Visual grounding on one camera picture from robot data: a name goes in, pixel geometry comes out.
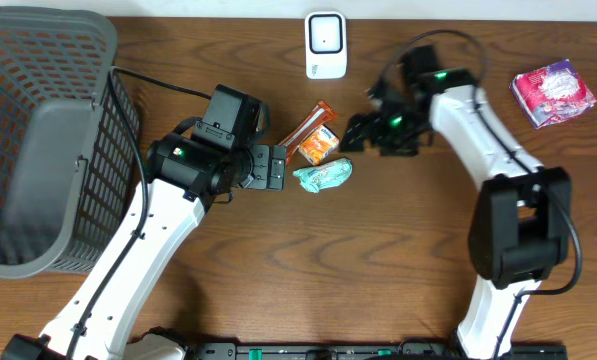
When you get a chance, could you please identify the small orange tissue pack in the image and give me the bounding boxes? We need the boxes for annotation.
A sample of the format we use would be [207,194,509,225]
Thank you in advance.
[298,125,340,165]

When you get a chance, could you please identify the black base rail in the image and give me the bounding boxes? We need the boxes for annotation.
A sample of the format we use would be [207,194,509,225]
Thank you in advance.
[125,340,569,360]

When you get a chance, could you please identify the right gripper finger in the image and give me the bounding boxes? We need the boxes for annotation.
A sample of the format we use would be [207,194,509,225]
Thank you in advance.
[345,113,378,138]
[339,131,367,153]

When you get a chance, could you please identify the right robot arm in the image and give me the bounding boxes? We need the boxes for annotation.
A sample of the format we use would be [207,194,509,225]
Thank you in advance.
[340,45,573,359]

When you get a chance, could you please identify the purple red snack bag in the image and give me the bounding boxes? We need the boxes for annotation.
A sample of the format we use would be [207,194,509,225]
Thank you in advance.
[510,59,597,129]

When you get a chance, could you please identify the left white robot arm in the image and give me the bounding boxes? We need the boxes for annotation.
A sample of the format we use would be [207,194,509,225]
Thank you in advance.
[2,132,286,359]

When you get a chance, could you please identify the teal packet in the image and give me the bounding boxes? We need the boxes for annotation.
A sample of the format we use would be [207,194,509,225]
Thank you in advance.
[293,158,353,193]

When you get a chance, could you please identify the orange red snack bar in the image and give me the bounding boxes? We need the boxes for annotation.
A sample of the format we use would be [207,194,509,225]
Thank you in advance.
[279,100,338,164]

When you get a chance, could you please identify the grey plastic shopping basket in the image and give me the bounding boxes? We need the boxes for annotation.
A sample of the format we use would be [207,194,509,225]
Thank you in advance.
[0,6,141,279]

